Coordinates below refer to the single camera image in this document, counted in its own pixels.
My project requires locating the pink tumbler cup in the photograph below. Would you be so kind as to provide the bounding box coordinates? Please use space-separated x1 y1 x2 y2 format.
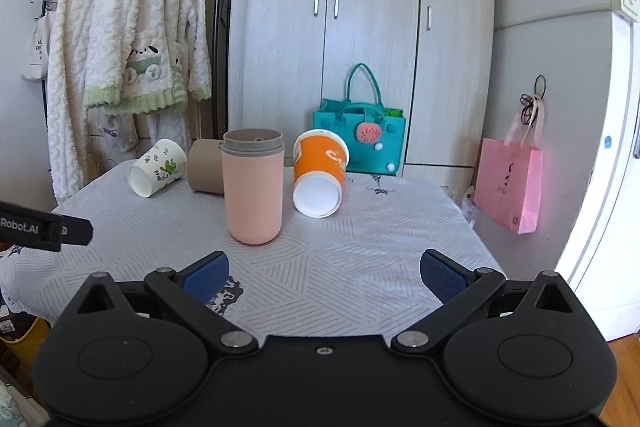
220 129 284 245

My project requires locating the brown paper cup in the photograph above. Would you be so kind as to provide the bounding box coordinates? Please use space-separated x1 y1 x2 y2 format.
186 139 224 195

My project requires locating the white green-print paper cup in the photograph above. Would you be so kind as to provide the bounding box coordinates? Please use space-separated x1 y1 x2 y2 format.
128 139 188 198

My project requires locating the orange paper cup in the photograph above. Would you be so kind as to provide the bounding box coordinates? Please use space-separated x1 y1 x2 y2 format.
293 129 349 219

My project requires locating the white patterned tablecloth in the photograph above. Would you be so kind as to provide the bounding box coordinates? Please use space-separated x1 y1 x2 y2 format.
1 164 496 339

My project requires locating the pink paper gift bag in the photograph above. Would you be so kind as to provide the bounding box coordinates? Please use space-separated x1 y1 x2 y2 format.
474 96 544 234

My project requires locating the small white hanging bag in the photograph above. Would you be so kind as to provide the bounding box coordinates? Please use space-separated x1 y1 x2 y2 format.
21 12 52 81

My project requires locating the teal felt tote bag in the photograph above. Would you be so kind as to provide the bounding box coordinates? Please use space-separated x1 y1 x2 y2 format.
311 63 407 176

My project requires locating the white fluffy robe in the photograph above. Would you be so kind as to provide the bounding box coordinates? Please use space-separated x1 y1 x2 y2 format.
47 0 94 202

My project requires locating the white green-trim fluffy jacket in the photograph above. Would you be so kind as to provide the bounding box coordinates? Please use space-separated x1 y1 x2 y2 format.
85 0 212 115

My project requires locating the white wooden wardrobe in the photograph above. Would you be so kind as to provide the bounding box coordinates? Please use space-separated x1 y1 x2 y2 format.
227 0 495 197

